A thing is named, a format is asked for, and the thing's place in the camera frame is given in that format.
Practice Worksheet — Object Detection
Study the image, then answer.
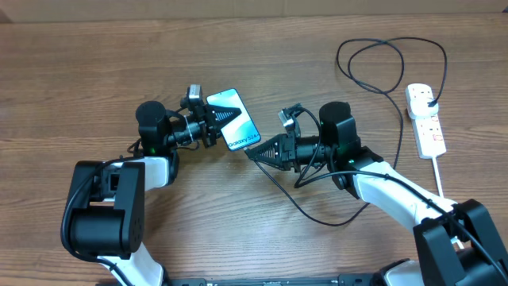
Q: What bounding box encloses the Galaxy smartphone with blue screen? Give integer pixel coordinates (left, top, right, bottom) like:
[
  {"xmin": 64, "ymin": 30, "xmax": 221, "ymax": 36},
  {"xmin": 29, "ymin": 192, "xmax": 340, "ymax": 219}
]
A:
[{"xmin": 206, "ymin": 88, "xmax": 261, "ymax": 151}]

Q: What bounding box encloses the black USB charging cable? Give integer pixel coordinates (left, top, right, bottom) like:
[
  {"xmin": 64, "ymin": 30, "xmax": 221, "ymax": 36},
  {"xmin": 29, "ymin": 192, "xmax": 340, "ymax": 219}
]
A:
[{"xmin": 244, "ymin": 37, "xmax": 448, "ymax": 228}]

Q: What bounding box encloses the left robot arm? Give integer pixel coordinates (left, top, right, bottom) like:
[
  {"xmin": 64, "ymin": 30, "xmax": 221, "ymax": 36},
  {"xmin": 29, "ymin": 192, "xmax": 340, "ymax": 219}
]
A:
[{"xmin": 60, "ymin": 98, "xmax": 251, "ymax": 285}]

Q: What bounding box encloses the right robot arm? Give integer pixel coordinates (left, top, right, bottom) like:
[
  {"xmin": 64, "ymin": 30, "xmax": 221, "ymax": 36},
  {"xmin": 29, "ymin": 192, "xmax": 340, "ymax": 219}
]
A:
[{"xmin": 245, "ymin": 102, "xmax": 507, "ymax": 285}]

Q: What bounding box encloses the white charger plug adapter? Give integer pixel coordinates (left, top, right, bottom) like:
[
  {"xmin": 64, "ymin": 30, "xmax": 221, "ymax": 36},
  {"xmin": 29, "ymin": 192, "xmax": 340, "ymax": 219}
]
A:
[{"xmin": 408, "ymin": 98, "xmax": 439, "ymax": 120}]

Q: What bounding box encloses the white power strip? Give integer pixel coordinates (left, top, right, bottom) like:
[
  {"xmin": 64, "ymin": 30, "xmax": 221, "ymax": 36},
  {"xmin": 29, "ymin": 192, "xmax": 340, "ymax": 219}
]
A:
[{"xmin": 405, "ymin": 83, "xmax": 446, "ymax": 159}]

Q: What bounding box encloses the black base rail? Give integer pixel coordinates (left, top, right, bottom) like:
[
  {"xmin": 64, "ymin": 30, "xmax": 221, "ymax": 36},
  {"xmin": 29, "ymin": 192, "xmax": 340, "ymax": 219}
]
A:
[{"xmin": 169, "ymin": 273, "xmax": 382, "ymax": 286}]

